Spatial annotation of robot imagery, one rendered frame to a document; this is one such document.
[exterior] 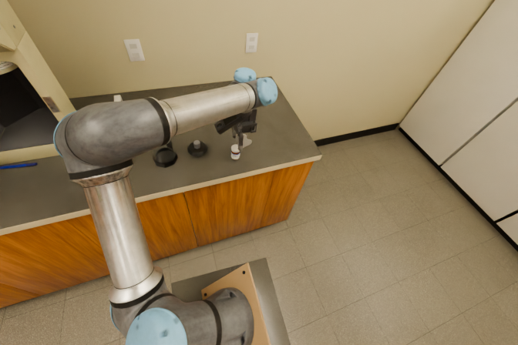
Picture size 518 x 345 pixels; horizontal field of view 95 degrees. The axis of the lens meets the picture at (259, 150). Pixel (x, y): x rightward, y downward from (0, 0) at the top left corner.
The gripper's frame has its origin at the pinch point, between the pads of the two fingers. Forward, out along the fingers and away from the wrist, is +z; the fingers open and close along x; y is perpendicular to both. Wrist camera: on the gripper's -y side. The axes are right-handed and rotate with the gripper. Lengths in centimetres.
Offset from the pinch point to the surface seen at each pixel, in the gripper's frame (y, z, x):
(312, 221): 65, 103, -14
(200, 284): -28, 9, -47
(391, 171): 170, 103, 5
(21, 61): -62, -34, 23
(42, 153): -77, 6, 23
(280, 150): 22.0, 9.0, -3.1
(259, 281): -9, 9, -53
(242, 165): 1.1, 9.0, -6.3
